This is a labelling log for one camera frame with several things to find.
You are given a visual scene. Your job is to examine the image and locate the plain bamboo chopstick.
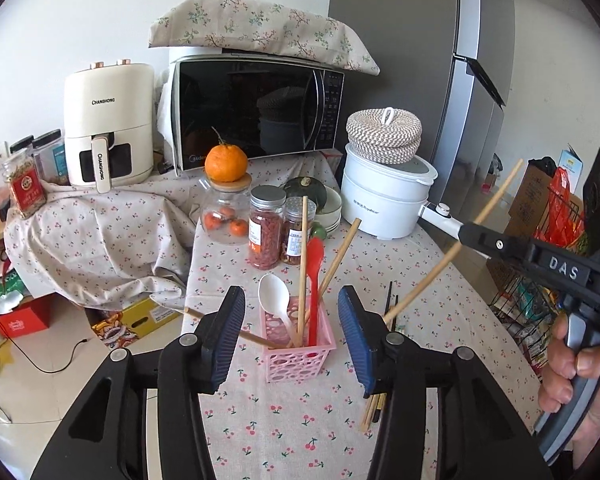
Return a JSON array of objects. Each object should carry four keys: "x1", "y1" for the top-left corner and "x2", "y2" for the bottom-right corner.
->
[{"x1": 384, "y1": 158, "x2": 524, "y2": 324}]

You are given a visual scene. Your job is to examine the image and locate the long thick bamboo chopstick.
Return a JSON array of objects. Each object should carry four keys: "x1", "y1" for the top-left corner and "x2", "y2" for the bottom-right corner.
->
[{"x1": 183, "y1": 307, "x2": 285, "y2": 350}]

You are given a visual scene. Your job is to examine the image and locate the pink perforated utensil basket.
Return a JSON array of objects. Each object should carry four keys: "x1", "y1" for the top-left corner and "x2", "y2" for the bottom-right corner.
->
[{"x1": 260, "y1": 302, "x2": 336, "y2": 384}]

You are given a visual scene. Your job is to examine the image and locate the white plastic spoon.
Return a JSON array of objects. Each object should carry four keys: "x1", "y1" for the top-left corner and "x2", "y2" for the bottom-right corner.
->
[{"x1": 258, "y1": 273, "x2": 298, "y2": 347}]

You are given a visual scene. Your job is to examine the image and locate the red plastic spoon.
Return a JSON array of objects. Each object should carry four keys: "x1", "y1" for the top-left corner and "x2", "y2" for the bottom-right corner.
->
[{"x1": 306, "y1": 237, "x2": 324, "y2": 347}]

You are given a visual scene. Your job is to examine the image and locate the person's right hand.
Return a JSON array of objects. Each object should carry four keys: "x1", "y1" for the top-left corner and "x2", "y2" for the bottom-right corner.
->
[{"x1": 538, "y1": 314, "x2": 600, "y2": 468}]

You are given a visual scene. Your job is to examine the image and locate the red plastic bag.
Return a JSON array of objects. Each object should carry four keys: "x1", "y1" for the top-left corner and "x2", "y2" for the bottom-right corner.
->
[{"x1": 534, "y1": 167, "x2": 584, "y2": 248}]

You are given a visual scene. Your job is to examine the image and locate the brown cardboard box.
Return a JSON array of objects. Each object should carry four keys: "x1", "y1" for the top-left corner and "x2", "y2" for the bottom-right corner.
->
[{"x1": 485, "y1": 156, "x2": 584, "y2": 302}]

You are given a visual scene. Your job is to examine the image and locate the black chopstick gold band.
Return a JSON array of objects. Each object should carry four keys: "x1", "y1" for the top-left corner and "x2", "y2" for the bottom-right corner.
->
[
  {"x1": 385, "y1": 281, "x2": 393, "y2": 314},
  {"x1": 371, "y1": 294, "x2": 400, "y2": 424}
]

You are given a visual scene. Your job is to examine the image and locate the yellow lion print box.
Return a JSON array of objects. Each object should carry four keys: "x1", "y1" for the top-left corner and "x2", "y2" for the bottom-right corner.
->
[{"x1": 84, "y1": 297, "x2": 180, "y2": 350}]

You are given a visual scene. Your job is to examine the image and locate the light wooden chopstick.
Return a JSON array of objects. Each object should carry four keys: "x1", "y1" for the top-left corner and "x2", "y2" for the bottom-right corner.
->
[
  {"x1": 360, "y1": 394, "x2": 380, "y2": 432},
  {"x1": 363, "y1": 393, "x2": 386, "y2": 430}
]

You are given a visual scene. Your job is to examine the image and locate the red cardboard box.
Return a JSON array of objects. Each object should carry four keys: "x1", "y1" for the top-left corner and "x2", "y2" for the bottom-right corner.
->
[{"x1": 0, "y1": 295, "x2": 53, "y2": 339}]

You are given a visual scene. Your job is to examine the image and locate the white electric pot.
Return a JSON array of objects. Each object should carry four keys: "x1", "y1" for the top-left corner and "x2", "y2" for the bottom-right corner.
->
[{"x1": 340, "y1": 144, "x2": 462, "y2": 240}]

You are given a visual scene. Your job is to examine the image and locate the cherry print tablecloth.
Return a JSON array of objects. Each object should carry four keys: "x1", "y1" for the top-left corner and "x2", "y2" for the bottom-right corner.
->
[{"x1": 2, "y1": 152, "x2": 544, "y2": 480}]

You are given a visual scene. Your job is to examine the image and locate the glass jar with small oranges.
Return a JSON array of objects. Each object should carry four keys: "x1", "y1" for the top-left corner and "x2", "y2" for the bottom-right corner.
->
[{"x1": 199, "y1": 174, "x2": 252, "y2": 245}]

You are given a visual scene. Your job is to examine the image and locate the red label snack jar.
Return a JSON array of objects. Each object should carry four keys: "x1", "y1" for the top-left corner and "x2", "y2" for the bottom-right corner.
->
[{"x1": 3, "y1": 150, "x2": 46, "y2": 218}]

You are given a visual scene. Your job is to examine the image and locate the grey refrigerator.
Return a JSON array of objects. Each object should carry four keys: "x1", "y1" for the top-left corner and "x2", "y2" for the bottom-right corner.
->
[{"x1": 328, "y1": 0, "x2": 515, "y2": 221}]

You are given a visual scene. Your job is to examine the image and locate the jar of dried fruit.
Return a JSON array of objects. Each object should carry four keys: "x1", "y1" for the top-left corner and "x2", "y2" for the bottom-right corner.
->
[{"x1": 279, "y1": 196, "x2": 303, "y2": 266}]

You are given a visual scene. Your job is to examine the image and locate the stacked white bowls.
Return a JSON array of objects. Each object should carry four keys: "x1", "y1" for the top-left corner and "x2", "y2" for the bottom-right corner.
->
[{"x1": 310, "y1": 186, "x2": 342, "y2": 240}]

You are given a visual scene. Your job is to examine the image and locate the jar of red goji berries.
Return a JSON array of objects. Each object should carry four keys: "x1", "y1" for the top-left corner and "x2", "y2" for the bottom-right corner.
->
[{"x1": 248, "y1": 185, "x2": 286, "y2": 270}]

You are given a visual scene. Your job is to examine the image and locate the dark green squash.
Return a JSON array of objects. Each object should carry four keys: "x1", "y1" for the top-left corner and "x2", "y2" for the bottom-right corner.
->
[{"x1": 283, "y1": 176, "x2": 327, "y2": 210}]

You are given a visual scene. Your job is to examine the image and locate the orange mandarin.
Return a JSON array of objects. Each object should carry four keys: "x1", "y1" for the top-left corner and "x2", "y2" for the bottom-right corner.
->
[{"x1": 204, "y1": 128, "x2": 248, "y2": 183}]

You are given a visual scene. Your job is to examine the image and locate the cream air fryer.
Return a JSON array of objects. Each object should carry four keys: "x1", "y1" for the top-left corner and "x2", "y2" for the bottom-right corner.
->
[{"x1": 64, "y1": 58, "x2": 154, "y2": 193}]

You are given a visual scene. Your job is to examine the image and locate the black microwave oven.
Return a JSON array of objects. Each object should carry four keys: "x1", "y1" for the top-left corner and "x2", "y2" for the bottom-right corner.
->
[{"x1": 162, "y1": 53, "x2": 344, "y2": 174}]

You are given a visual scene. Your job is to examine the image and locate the floral cloth cover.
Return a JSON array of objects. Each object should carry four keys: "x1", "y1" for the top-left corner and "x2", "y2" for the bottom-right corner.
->
[{"x1": 148, "y1": 0, "x2": 380, "y2": 76}]

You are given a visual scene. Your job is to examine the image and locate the black wire rack cart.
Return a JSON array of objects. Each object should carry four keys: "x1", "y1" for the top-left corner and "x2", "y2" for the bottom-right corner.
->
[{"x1": 488, "y1": 186, "x2": 589, "y2": 376}]

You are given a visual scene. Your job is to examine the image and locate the black cable on floor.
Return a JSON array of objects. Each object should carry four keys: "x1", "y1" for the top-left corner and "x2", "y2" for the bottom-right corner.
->
[{"x1": 0, "y1": 309, "x2": 91, "y2": 421}]

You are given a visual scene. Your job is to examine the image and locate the woven rope basket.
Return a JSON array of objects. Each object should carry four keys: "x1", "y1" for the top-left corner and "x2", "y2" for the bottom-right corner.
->
[{"x1": 346, "y1": 107, "x2": 422, "y2": 165}]

